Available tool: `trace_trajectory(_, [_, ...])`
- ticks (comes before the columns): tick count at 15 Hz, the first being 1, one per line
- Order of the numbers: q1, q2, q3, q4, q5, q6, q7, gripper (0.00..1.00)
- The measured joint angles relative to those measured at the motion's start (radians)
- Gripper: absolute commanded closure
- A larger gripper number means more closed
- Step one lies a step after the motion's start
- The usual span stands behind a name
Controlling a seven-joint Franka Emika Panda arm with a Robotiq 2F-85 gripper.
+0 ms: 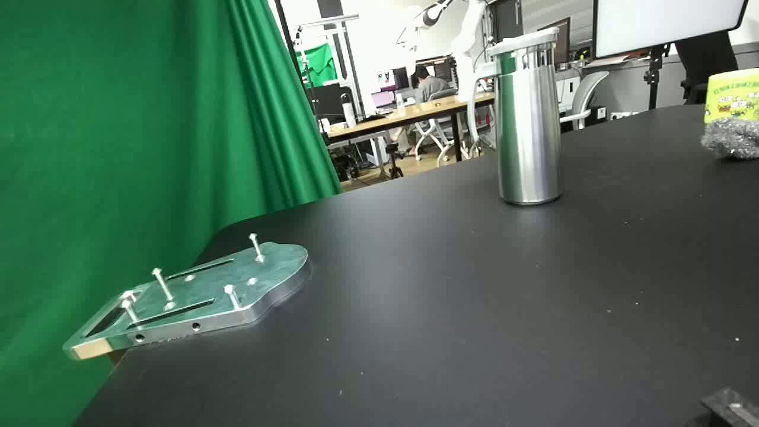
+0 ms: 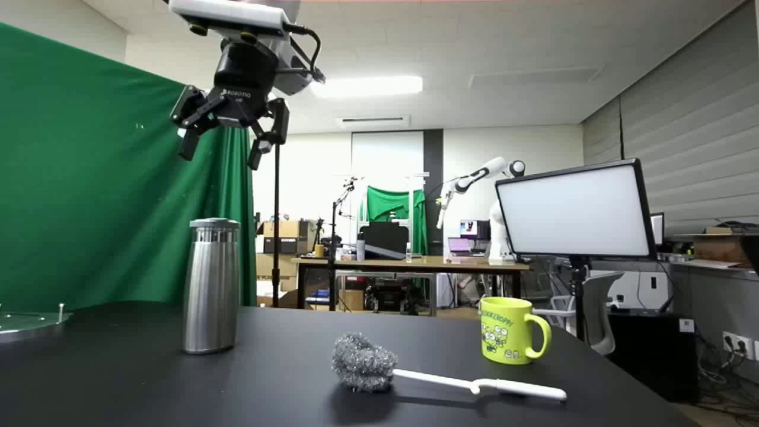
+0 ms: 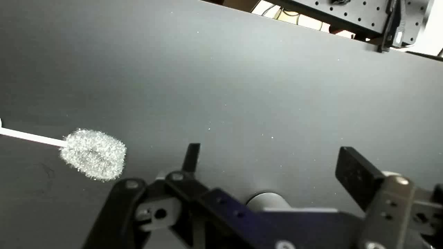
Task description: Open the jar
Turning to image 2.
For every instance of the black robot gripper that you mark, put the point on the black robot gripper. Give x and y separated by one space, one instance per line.
242 79

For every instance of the ceiling light panel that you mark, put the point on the ceiling light panel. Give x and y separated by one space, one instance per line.
372 86

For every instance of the wooden background table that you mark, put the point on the wooden background table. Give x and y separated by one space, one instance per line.
408 267

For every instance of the black computer tower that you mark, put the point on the black computer tower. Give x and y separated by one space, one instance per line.
660 351

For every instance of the computer monitor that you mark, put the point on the computer monitor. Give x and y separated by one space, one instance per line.
580 212

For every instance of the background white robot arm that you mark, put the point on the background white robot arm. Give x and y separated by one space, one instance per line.
471 194

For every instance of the green backdrop curtain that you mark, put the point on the green backdrop curtain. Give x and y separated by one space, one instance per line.
95 201

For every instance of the grey scrub brush white handle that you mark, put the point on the grey scrub brush white handle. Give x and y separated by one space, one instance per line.
372 368

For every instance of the stainless steel jar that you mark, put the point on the stainless steel jar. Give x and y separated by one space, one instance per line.
213 288

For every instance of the white office chair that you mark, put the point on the white office chair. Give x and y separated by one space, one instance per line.
592 314

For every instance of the metal base plate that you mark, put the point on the metal base plate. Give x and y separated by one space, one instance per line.
19 325

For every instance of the yellow-green mug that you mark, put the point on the yellow-green mug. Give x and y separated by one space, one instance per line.
512 332

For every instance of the small green backdrop screen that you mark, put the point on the small green backdrop screen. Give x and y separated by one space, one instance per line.
399 205

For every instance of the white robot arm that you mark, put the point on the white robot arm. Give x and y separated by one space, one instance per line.
268 22

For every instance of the black light stand pole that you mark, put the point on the black light stand pole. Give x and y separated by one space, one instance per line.
276 226

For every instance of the window blinds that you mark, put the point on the window blinds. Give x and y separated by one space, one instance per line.
693 124

